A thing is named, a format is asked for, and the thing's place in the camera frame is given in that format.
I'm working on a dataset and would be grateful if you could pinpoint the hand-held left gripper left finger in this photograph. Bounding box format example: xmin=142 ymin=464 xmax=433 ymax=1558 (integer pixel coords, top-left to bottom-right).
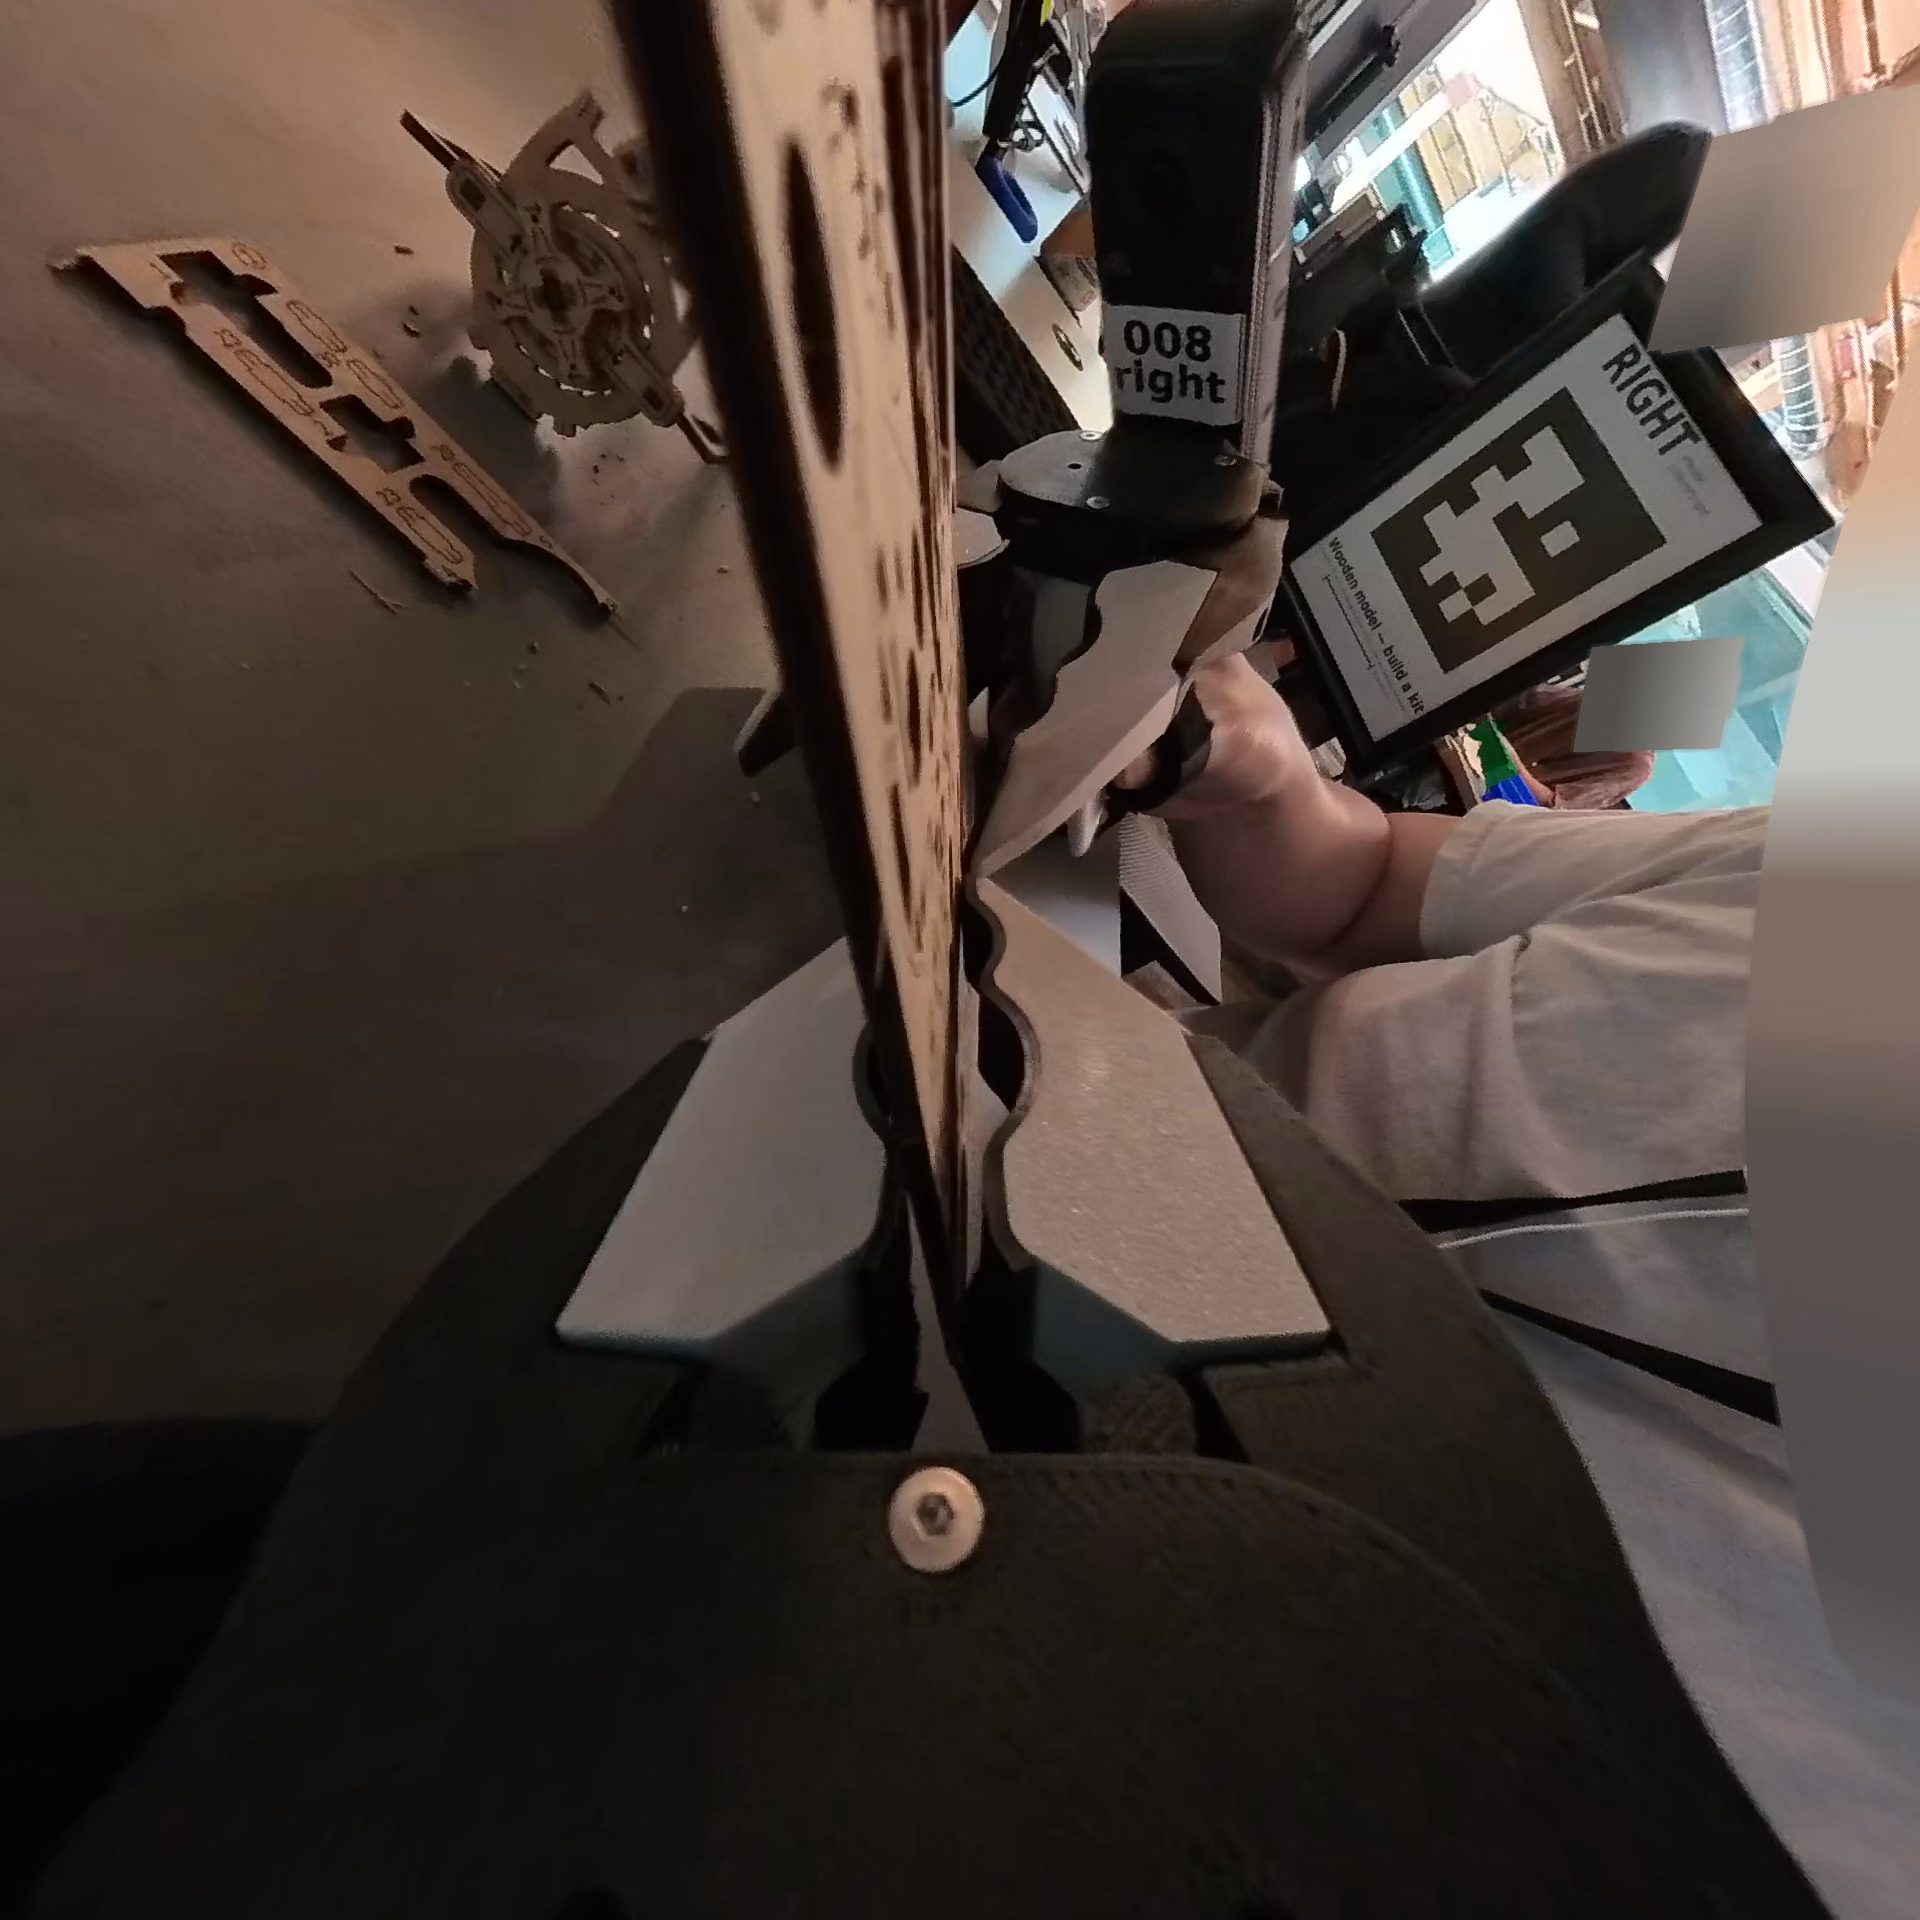
xmin=558 ymin=935 xmax=908 ymax=1348

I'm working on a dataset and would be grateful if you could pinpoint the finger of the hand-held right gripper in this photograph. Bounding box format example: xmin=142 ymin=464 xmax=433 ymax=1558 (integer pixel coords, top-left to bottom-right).
xmin=966 ymin=562 xmax=1205 ymax=903

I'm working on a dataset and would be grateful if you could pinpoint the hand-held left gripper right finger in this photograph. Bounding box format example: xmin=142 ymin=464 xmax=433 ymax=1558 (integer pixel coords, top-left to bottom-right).
xmin=972 ymin=878 xmax=1337 ymax=1348

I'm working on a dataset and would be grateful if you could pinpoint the laser-cut plywood parts sheet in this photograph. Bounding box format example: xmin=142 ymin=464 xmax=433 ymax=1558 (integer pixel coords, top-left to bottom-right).
xmin=623 ymin=0 xmax=969 ymax=1353

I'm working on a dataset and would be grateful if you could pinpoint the person's right forearm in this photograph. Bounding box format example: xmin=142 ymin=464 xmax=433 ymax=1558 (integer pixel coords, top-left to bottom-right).
xmin=1200 ymin=803 xmax=1773 ymax=1203

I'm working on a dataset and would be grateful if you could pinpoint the wooden gear model assembly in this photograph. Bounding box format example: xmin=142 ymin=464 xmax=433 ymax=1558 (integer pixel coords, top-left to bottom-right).
xmin=402 ymin=91 xmax=737 ymax=457

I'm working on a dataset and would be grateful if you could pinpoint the person's right hand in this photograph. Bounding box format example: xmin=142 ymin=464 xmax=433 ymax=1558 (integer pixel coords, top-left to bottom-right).
xmin=1118 ymin=652 xmax=1441 ymax=962

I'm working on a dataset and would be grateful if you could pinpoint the black office chair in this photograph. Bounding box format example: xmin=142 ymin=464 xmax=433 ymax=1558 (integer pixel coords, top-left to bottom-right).
xmin=1288 ymin=118 xmax=1711 ymax=498

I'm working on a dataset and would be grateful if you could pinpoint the person's torso in white shirt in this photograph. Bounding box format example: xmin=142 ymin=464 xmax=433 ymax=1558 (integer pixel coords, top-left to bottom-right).
xmin=1409 ymin=1184 xmax=1848 ymax=1920

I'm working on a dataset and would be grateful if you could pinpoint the empty wooden offcut frame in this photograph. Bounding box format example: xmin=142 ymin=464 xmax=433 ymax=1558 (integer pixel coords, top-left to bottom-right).
xmin=53 ymin=238 xmax=619 ymax=625

